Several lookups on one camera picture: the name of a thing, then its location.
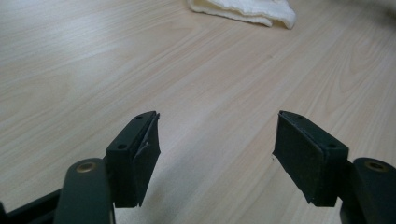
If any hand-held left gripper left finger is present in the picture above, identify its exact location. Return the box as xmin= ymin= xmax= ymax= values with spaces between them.
xmin=105 ymin=110 xmax=162 ymax=209

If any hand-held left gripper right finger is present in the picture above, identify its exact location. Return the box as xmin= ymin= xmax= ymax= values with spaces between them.
xmin=272 ymin=110 xmax=349 ymax=208

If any white towel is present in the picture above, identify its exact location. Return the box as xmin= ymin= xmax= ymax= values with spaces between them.
xmin=186 ymin=0 xmax=297 ymax=31

